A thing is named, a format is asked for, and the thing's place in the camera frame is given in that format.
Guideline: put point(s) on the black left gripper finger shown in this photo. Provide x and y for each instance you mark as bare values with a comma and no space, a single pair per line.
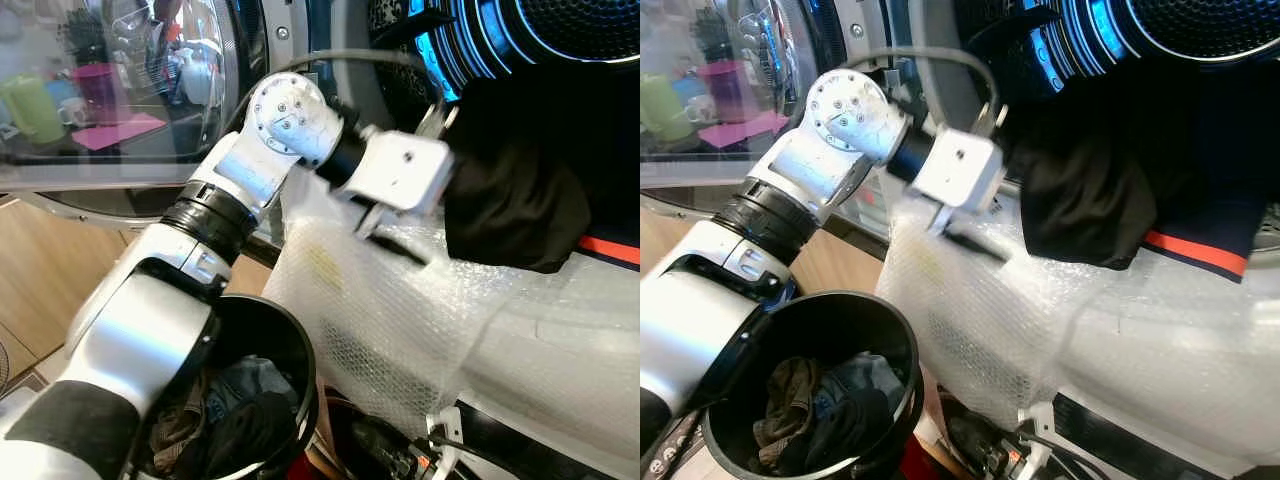
402,250
978,248

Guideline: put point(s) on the plain black garment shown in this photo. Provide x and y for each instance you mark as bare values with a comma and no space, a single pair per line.
1080,200
520,200

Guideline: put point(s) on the navy garment with orange stripe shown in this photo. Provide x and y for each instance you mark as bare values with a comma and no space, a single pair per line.
615,200
1220,180

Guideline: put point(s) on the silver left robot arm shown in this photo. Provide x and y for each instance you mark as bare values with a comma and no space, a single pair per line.
690,340
130,340

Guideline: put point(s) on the clear bubble wrap sheet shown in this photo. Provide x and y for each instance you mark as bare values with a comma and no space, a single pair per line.
1000,320
400,320

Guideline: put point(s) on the black round laundry bucket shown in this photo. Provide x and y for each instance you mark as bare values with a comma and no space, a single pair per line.
290,340
890,340

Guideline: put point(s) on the white dryer housing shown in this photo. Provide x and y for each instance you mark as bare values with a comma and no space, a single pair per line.
925,20
355,90

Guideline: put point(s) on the blue grey garment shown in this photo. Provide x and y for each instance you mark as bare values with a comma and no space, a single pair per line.
250,380
860,375

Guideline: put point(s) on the red plastic object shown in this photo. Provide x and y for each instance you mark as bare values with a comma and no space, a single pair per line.
915,465
300,470

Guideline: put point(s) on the black garment with red trim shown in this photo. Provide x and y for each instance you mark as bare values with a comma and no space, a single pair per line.
250,440
850,435

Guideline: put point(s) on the olive brown garment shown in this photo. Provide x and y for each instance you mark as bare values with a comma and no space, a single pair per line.
180,425
785,410

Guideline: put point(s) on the perforated steel dryer drum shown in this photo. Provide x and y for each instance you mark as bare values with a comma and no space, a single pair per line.
570,25
1200,25

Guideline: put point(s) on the round glass dryer door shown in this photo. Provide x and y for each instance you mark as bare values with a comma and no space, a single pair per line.
700,50
120,60

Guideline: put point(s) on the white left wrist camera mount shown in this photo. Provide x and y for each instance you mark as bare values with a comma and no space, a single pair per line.
960,165
400,170

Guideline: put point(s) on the white plastic bracket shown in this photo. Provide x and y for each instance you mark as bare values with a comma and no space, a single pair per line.
447,440
1045,435

